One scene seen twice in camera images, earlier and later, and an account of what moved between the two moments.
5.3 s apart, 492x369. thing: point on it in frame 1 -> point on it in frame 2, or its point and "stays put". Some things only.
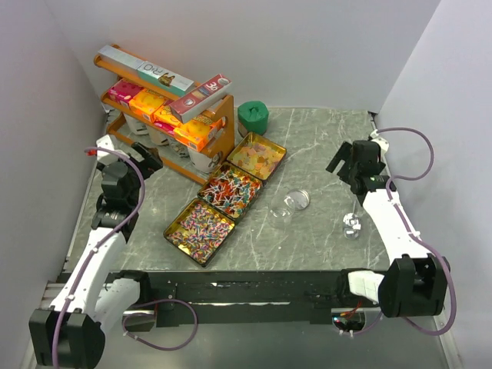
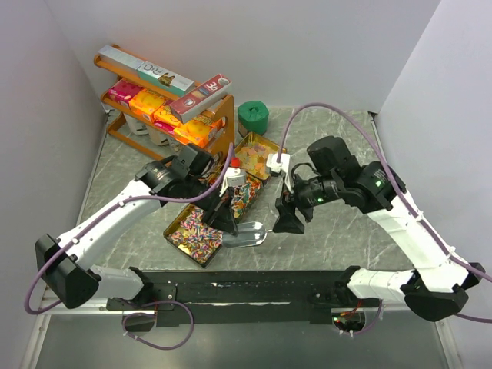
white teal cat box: x=165 y=78 stays put
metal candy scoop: x=352 y=224 -> x=249 y=234
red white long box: x=194 y=101 stays put
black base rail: x=292 y=297 stays put
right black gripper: x=342 y=154 -> x=287 y=221
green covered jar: x=252 y=117 stays put
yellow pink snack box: x=164 y=119 stays put
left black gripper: x=151 y=161 -> x=219 y=214
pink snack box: x=123 y=91 stays put
